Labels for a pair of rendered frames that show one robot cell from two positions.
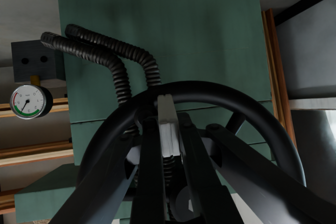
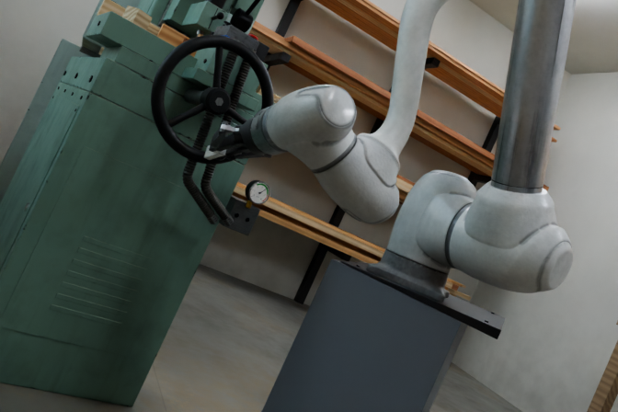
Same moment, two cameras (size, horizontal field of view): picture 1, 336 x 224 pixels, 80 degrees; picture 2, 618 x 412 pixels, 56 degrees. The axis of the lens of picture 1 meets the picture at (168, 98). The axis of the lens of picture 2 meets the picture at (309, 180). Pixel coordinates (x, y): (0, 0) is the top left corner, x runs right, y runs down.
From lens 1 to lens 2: 1.10 m
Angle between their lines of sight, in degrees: 35
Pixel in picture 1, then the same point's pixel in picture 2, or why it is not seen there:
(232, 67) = (107, 137)
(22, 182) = not seen: hidden behind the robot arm
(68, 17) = (204, 239)
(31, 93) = (255, 196)
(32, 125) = (290, 185)
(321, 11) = not seen: outside the picture
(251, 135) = (125, 75)
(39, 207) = not seen: hidden behind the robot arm
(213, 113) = (145, 112)
